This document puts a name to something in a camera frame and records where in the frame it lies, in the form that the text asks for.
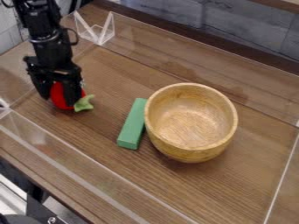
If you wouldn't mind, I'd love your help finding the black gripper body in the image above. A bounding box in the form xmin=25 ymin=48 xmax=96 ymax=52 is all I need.
xmin=22 ymin=56 xmax=81 ymax=88

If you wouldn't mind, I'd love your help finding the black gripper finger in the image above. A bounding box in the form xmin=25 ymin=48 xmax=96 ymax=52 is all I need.
xmin=30 ymin=74 xmax=52 ymax=100
xmin=61 ymin=77 xmax=81 ymax=107

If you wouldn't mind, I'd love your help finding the red plush fruit green leaf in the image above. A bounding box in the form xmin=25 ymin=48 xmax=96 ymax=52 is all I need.
xmin=50 ymin=82 xmax=95 ymax=112

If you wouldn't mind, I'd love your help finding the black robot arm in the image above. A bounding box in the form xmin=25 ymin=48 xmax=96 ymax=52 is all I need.
xmin=0 ymin=0 xmax=83 ymax=108

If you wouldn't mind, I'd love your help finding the green rectangular block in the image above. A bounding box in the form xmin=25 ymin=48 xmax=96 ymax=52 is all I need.
xmin=116 ymin=98 xmax=147 ymax=151

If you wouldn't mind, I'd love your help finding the wooden bowl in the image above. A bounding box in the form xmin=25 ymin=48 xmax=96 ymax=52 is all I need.
xmin=144 ymin=83 xmax=239 ymax=164

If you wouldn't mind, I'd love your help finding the clear acrylic tray enclosure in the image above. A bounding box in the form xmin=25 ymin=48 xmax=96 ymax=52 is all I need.
xmin=0 ymin=16 xmax=299 ymax=224

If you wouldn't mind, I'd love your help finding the black metal stand bracket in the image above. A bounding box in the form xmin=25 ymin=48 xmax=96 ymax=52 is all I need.
xmin=25 ymin=195 xmax=59 ymax=224

